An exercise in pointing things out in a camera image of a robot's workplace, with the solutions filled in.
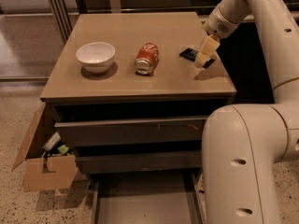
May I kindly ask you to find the bottom grey drawer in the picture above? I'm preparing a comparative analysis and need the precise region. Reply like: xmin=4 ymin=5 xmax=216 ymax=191
xmin=91 ymin=170 xmax=205 ymax=224

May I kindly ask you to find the brown cardboard box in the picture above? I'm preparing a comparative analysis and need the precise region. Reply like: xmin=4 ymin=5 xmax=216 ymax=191
xmin=12 ymin=105 xmax=78 ymax=192

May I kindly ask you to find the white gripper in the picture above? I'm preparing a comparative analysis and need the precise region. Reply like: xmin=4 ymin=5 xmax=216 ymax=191
xmin=194 ymin=6 xmax=238 ymax=68

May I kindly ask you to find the white bowl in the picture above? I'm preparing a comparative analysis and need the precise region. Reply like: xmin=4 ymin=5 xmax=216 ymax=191
xmin=76 ymin=42 xmax=116 ymax=74

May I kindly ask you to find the grey drawer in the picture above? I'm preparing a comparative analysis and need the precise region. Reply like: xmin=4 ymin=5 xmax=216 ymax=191
xmin=55 ymin=116 xmax=206 ymax=147
xmin=76 ymin=150 xmax=201 ymax=175
xmin=91 ymin=170 xmax=205 ymax=224

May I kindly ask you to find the white packet in box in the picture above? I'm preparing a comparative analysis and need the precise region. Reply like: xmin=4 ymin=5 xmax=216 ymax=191
xmin=43 ymin=133 xmax=61 ymax=152

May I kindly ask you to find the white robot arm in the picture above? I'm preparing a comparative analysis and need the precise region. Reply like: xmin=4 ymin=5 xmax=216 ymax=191
xmin=197 ymin=0 xmax=299 ymax=224

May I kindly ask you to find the green packet in box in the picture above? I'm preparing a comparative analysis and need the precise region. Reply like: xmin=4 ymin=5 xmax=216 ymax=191
xmin=57 ymin=145 xmax=69 ymax=155

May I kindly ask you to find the metal railing frame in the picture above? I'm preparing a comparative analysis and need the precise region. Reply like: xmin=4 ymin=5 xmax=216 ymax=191
xmin=43 ymin=0 xmax=299 ymax=44

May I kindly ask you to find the dark blue snack bar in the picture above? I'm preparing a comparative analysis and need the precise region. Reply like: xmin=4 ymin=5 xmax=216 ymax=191
xmin=179 ymin=48 xmax=215 ymax=69

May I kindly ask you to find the top grey drawer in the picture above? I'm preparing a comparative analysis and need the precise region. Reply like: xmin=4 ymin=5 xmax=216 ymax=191
xmin=55 ymin=116 xmax=206 ymax=147

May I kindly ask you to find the middle grey drawer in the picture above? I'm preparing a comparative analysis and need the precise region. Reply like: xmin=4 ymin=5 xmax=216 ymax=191
xmin=76 ymin=150 xmax=201 ymax=175

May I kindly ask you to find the red soda can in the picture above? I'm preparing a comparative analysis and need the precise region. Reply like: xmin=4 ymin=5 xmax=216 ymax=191
xmin=135 ymin=43 xmax=159 ymax=75

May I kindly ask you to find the grey drawer cabinet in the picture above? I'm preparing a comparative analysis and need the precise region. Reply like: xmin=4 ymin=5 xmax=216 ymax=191
xmin=39 ymin=11 xmax=237 ymax=185

